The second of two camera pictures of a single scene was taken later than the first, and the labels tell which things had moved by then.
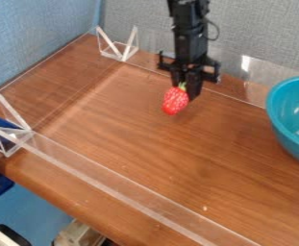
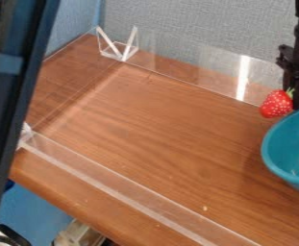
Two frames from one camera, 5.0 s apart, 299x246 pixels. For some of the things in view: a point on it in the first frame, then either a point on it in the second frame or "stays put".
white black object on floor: (0, 235) stays put
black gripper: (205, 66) → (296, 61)
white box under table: (79, 233) stays put
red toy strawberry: (175, 99) → (278, 103)
